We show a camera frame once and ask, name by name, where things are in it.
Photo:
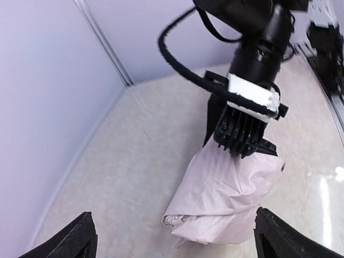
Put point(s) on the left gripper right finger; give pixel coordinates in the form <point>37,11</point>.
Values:
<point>275,238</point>

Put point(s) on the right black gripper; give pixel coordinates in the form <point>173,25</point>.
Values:
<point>236,131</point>

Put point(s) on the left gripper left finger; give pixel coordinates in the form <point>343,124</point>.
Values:
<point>77,239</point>

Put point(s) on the pink and black umbrella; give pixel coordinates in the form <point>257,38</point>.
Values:
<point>219,195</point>

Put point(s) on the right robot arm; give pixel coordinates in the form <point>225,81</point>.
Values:
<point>244,101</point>

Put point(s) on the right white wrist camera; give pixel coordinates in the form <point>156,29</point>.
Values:
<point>252,92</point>

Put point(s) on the aluminium front rail frame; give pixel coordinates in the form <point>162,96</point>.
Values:
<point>329,88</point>

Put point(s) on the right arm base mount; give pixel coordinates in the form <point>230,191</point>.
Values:
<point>328,43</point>

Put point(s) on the right aluminium corner post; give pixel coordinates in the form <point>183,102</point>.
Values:
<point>102,39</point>

